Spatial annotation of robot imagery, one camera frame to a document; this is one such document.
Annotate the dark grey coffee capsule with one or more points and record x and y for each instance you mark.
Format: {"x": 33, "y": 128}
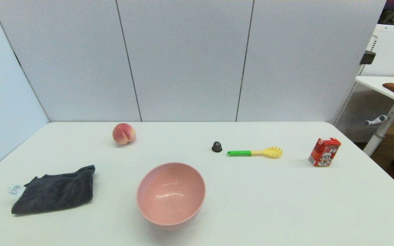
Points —
{"x": 217, "y": 147}

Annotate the pink peach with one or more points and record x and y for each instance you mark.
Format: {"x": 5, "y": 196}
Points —
{"x": 123, "y": 134}

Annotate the pink bowl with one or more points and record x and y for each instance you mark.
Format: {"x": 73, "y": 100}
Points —
{"x": 170, "y": 194}

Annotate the red milk carton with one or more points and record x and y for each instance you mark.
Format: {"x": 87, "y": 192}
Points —
{"x": 324, "y": 152}

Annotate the dark grey folded cloth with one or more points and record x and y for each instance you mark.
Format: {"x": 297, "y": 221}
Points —
{"x": 56, "y": 191}

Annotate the white side table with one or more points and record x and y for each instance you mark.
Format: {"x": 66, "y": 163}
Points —
{"x": 375, "y": 82}

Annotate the black box on pegboard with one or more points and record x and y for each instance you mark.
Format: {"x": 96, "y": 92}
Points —
{"x": 367, "y": 57}

